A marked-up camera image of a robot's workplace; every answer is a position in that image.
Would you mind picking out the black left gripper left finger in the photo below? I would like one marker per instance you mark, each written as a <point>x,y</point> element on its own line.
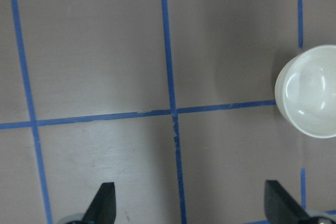
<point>103,206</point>

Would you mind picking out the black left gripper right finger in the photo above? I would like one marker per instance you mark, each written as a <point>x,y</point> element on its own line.
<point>280,207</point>

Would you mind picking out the cream ceramic bowl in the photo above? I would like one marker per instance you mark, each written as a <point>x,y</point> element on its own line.
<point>305,92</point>

